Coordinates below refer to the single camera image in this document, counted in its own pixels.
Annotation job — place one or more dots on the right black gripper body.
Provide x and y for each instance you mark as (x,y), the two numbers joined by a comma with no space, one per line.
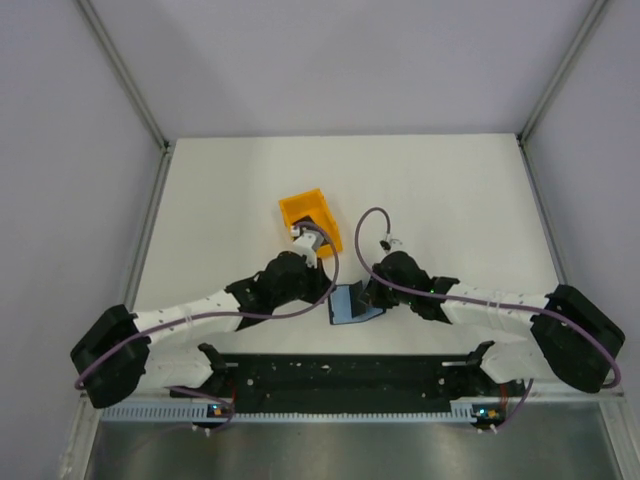
(384,295)

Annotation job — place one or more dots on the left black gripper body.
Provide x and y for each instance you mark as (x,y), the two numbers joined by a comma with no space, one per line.
(308,287)

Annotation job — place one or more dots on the black credit card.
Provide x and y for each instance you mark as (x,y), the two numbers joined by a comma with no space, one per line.
(361,310)

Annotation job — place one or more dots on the yellow plastic bin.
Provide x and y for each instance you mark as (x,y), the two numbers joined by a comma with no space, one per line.
(314,204)

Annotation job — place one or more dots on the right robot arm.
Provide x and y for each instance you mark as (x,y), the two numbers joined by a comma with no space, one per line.
(560,335)

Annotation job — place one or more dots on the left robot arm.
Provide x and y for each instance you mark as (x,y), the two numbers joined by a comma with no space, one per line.
(130,352)

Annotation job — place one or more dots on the black card in bin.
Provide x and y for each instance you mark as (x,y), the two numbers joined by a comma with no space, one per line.
(306,223)

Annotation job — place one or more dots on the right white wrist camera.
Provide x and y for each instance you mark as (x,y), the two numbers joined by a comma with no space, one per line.
(391,245)

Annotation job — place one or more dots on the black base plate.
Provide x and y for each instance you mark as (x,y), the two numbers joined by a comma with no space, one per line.
(317,383)

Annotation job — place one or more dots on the grey cable duct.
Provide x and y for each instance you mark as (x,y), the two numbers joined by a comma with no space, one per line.
(210,413)

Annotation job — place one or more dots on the left aluminium frame post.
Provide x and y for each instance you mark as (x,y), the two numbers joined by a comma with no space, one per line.
(117,65)

